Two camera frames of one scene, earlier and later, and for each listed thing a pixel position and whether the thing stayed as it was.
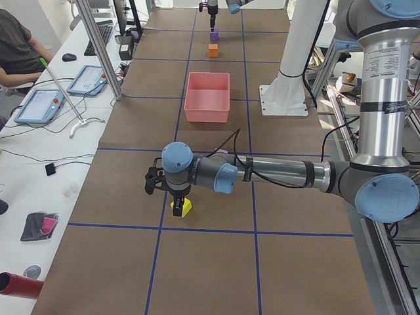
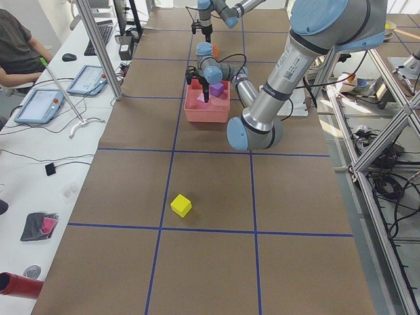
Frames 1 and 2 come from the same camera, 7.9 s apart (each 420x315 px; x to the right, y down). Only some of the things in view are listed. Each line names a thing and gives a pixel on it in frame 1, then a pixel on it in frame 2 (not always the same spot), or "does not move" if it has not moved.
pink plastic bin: x=207 y=97 does not move
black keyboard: x=105 y=28 does not move
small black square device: x=50 y=169 does not move
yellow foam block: x=186 y=207 does not move
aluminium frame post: x=94 y=33 does not move
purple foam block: x=214 y=36 to x=216 y=89
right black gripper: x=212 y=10 to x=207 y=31
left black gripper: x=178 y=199 to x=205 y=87
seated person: x=20 y=52 does not move
